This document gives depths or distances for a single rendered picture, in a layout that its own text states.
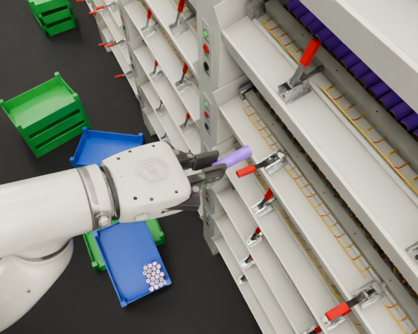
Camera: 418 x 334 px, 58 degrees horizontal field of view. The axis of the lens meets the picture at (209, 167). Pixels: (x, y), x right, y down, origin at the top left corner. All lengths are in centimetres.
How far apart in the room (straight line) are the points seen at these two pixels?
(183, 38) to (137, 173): 51
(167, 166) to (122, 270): 109
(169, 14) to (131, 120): 107
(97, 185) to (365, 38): 33
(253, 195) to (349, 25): 56
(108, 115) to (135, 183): 158
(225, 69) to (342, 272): 41
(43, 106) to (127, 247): 82
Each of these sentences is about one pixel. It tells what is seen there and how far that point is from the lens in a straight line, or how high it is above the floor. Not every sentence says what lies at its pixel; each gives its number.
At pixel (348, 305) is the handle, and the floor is 95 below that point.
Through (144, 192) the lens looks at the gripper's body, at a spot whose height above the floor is 109.
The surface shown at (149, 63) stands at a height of 55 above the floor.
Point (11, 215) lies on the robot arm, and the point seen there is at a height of 114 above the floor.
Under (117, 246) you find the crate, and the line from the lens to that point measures 157.
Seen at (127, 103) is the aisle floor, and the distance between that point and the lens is 209.
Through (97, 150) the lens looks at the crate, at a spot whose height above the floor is 0.
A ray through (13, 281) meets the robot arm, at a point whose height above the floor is 104.
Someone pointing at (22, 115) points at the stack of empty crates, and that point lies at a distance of 198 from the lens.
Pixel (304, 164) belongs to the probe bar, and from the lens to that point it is 68.
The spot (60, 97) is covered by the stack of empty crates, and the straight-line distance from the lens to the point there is 199.
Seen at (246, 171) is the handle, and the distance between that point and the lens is 67.
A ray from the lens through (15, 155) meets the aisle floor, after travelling 207.
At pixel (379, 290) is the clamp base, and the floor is 96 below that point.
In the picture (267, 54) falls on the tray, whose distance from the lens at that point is 61.
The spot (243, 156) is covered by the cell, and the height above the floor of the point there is 104.
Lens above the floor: 152
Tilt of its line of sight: 57 degrees down
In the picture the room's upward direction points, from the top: straight up
